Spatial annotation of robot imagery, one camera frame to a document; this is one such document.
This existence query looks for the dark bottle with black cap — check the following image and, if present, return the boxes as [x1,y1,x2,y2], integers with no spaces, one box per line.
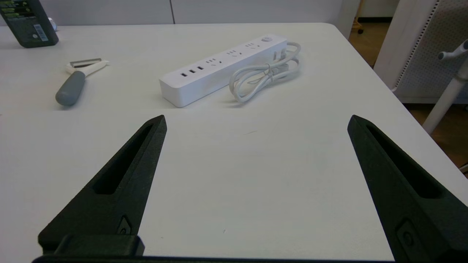
[0,0,59,49]

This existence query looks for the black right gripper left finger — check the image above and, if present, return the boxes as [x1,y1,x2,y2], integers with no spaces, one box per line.
[38,115,168,256]

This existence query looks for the white power strip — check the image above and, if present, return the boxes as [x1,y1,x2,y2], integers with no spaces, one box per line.
[159,34,288,108]

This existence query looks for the peeler with grey handle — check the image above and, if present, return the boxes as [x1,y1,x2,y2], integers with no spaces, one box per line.
[55,57,110,107]

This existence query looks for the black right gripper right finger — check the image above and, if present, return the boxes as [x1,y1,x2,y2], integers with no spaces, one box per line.
[347,115,468,263]

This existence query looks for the white power cord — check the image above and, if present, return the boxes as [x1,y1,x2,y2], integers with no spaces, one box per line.
[229,41,302,104]

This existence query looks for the white pegboard panel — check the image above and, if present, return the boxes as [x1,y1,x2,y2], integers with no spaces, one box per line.
[373,0,468,105]

